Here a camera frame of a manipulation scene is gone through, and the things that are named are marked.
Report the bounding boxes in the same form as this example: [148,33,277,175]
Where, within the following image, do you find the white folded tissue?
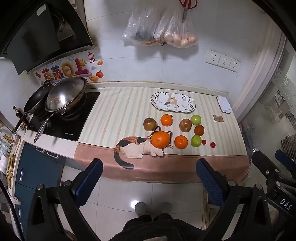
[217,95,232,113]

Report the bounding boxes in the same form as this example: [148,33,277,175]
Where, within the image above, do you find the blue kitchen cabinet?
[13,141,66,234]

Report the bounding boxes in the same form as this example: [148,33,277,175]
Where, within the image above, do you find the white door frame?
[231,28,293,122]

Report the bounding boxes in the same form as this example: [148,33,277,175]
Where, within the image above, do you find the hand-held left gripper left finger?
[25,159,103,241]

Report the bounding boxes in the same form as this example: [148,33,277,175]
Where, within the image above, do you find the dark bruised red apple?
[143,117,157,131]

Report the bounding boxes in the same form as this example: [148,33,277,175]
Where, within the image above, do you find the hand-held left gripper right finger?
[196,159,272,241]

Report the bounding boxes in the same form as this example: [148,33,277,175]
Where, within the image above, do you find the person's grey slipper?
[135,202,148,217]
[158,202,172,215]

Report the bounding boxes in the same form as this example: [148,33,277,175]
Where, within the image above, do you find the striped cat print tablecloth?
[74,86,251,183]

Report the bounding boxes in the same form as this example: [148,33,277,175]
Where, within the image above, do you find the black frying pan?
[14,81,53,135]

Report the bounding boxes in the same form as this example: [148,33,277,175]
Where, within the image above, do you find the large orange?
[151,131,171,149]

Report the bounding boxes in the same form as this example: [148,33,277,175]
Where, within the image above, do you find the black range hood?
[0,0,95,75]

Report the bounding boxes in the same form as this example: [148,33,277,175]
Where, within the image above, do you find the metal wire rack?
[279,134,296,161]

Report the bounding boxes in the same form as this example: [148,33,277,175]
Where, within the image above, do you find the red handled scissors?
[179,0,198,23]

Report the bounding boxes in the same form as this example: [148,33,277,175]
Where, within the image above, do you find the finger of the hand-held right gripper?
[252,151,281,186]
[275,149,296,169]

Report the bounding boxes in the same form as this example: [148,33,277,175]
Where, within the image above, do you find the glass pan lid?
[45,77,87,111]

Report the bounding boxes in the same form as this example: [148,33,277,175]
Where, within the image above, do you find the person's dark trousers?
[110,213,208,241]

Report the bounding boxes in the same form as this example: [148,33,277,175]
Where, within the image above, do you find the oval floral ceramic plate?
[151,92,196,113]

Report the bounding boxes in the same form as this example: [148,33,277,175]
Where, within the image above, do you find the yellow bananas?
[6,153,16,187]

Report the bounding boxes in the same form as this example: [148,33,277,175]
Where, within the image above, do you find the white wall socket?
[217,54,232,69]
[228,58,240,73]
[205,49,221,65]

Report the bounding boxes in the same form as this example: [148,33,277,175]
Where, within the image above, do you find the steel wok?
[34,77,88,143]

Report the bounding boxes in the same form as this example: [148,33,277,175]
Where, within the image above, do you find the colourful wall sticker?
[33,52,104,85]

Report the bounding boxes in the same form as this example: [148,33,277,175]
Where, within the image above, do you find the black induction cooktop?
[26,91,101,142]

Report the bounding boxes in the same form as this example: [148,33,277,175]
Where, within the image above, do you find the clear plastic bag of eggs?
[162,5,198,48]

